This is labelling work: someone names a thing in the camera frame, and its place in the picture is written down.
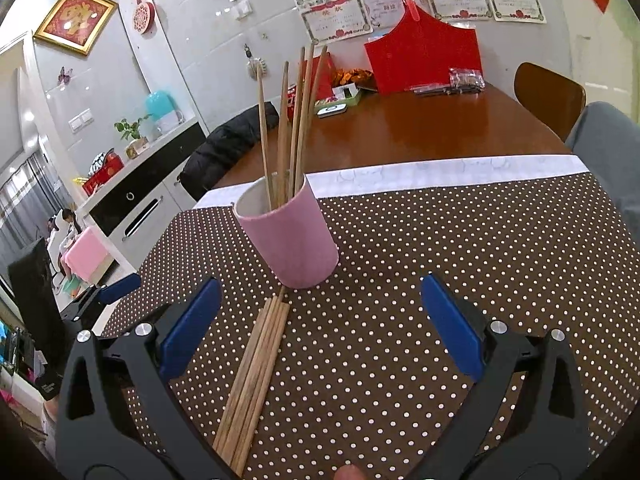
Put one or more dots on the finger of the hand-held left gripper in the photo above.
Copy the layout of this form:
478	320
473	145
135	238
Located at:
120	287

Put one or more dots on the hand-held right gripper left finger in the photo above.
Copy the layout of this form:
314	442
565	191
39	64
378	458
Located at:
192	330

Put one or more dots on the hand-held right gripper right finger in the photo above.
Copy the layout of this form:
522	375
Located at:
452	330

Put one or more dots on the bundle of wooden chopsticks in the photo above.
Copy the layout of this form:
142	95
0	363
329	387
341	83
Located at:
250	385

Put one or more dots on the pink cup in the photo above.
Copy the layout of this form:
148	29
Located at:
290	245

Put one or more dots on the single wooden chopstick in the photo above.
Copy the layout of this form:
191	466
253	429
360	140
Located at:
265	135
317	85
306	95
297	110
283	125

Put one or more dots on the person's right hand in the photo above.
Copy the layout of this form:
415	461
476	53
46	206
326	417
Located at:
351	473

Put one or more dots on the pink chair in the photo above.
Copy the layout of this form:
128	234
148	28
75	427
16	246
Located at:
87	255

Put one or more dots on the white and black sideboard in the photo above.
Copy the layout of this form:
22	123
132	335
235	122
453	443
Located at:
150	210

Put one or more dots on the brown polka dot tablecloth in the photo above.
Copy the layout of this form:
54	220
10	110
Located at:
425	240

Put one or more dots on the red gift box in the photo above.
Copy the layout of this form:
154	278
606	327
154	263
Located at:
102	175

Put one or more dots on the small potted plant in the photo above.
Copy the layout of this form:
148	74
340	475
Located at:
131	135

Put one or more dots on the white marbled table runner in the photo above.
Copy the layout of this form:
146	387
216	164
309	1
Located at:
425	172

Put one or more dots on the black jacket over chair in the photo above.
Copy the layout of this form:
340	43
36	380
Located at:
225	150

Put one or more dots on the blue and white humidifier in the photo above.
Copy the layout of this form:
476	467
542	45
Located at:
161	107

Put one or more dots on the clear plastic packet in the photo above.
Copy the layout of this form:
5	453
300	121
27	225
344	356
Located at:
455	82

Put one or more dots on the small white device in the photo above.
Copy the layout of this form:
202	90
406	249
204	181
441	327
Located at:
331	111

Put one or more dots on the brown wooden chair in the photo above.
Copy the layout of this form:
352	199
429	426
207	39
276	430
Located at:
547	97

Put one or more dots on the green tray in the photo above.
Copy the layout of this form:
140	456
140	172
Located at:
345	96

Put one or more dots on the plate of orange snacks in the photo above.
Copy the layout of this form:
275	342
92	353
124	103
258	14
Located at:
352	77

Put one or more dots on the gold framed red picture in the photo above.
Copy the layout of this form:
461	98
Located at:
75	17

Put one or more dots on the red gift bag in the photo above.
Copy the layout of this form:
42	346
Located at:
425	55

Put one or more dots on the white double switch panel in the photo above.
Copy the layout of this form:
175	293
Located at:
81	120

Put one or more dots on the butterfly wall sticker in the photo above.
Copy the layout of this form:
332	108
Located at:
65	75

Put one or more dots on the red round wall ornament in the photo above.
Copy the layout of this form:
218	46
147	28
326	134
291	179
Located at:
143	15

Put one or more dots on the white wall switch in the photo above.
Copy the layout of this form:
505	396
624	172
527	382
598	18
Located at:
243	9

